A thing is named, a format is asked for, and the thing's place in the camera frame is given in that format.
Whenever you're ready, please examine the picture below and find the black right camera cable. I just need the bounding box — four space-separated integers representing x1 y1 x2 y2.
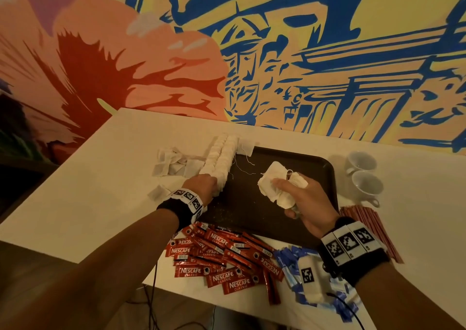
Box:
326 291 365 330

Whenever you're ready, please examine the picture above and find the bundle of red stir sticks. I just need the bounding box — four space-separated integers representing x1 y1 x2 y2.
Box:
341 204 403 265

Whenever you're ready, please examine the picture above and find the person's left forearm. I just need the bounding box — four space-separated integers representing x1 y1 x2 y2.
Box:
0 208 179 330

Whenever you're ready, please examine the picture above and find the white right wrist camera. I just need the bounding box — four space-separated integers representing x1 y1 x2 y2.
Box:
297 253 330 305

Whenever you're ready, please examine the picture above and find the white tea bag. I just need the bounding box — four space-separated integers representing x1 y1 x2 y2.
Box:
257 160 310 211

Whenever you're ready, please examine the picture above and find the pile of red Nescafe sachets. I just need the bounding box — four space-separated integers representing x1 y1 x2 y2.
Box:
164 223 285 305

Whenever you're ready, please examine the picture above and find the black right wristband with markers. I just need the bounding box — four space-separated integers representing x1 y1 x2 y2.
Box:
316 217 392 287

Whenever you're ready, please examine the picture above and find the person's right hand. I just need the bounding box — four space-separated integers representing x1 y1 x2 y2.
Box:
271 173 342 240

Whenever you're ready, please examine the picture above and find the person's left hand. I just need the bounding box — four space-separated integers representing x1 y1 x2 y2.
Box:
181 173 219 205

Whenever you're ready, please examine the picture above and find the black left wristband with markers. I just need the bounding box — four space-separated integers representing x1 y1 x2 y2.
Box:
156 188 208 231

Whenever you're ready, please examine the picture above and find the pile of blue sugar sachets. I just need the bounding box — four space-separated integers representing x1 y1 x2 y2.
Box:
275 245 361 323

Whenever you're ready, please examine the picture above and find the black wristband with markers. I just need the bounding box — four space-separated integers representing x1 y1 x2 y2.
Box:
316 217 392 287
156 188 208 231

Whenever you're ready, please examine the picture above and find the dark brown tray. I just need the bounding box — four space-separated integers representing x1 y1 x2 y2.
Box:
198 146 339 253

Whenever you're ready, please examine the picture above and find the row of tea bags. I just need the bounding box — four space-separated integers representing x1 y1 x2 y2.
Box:
198 133 257 195

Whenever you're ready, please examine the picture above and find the small white cup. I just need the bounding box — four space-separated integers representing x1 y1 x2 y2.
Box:
351 169 384 209
345 150 378 174

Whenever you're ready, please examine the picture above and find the pile of white tea bags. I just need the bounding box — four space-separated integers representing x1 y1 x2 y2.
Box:
149 145 206 202

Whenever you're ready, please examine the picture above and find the person's right forearm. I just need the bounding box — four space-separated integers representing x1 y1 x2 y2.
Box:
355 261 466 330

